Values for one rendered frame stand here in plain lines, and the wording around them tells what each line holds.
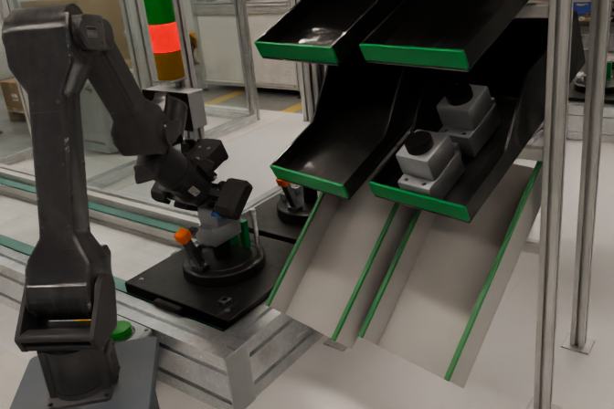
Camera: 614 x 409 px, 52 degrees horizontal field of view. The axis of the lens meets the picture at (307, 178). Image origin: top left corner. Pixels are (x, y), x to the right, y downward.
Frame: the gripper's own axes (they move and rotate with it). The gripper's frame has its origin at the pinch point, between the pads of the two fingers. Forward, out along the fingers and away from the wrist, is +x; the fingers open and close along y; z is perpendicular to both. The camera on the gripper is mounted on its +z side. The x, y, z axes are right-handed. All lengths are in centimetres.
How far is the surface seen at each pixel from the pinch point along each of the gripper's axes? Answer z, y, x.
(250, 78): 72, 80, 72
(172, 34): 25.5, 16.4, -12.1
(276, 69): 255, 326, 336
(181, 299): -16.3, -1.2, 0.5
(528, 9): 22, -49, -22
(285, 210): 8.1, 1.5, 19.4
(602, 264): 20, -50, 47
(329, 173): 3.2, -27.9, -13.4
